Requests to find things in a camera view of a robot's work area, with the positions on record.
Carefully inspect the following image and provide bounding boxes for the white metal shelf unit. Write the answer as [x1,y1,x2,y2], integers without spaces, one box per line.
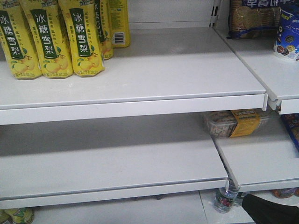
[0,0,299,224]

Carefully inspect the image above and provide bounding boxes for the clear cookie box yellow label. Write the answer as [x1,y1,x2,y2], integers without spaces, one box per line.
[203,109,278,138]

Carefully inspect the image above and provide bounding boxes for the clear water bottle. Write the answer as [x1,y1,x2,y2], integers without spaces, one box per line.
[214,183,238,213]
[233,192,249,207]

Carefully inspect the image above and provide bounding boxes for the yellow pear drink bottle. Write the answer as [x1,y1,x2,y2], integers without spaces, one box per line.
[58,0,105,77]
[0,0,42,80]
[19,0,73,79]

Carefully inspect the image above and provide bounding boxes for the brown biscuit pack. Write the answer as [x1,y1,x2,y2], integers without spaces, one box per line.
[228,0,284,39]

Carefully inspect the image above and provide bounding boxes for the blue oreo cup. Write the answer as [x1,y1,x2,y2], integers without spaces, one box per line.
[273,1,299,61]

